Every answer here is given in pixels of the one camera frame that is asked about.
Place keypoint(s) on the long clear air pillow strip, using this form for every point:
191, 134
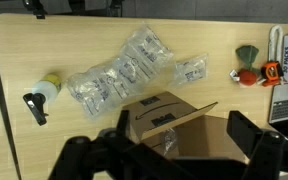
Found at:
117, 73

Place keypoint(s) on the black table clamp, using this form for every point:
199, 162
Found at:
37, 10

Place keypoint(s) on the silver laptop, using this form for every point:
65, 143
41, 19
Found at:
287, 103

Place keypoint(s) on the red plush radish toy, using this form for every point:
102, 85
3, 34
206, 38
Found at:
248, 77

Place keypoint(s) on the brown cardboard shipping box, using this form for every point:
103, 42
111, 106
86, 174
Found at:
157, 113

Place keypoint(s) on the white spray bottle green label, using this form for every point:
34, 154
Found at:
45, 88

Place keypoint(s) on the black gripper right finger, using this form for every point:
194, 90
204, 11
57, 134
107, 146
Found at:
277, 156

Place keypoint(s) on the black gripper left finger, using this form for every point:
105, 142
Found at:
84, 156

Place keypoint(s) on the orange tape measure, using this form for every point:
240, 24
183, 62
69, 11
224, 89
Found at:
270, 71

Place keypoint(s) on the small clear air pillow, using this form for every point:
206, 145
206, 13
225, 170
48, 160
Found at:
190, 70

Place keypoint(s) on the crumpled clear plastic scrap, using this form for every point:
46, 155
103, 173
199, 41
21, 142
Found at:
169, 140

